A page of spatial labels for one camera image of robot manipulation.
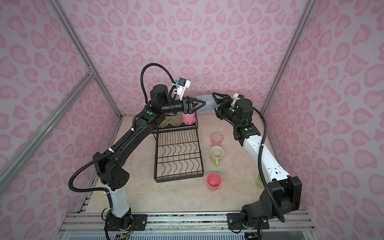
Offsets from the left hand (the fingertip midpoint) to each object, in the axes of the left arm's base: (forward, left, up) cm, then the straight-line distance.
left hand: (204, 100), depth 65 cm
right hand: (+4, -4, -1) cm, 6 cm away
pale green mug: (-4, -9, -40) cm, 41 cm away
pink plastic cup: (+8, +8, -20) cm, 23 cm away
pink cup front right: (-20, -5, -43) cm, 48 cm away
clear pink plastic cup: (+8, -10, -42) cm, 44 cm away
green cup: (-24, -30, -38) cm, 54 cm away
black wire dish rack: (-1, +16, -43) cm, 46 cm away
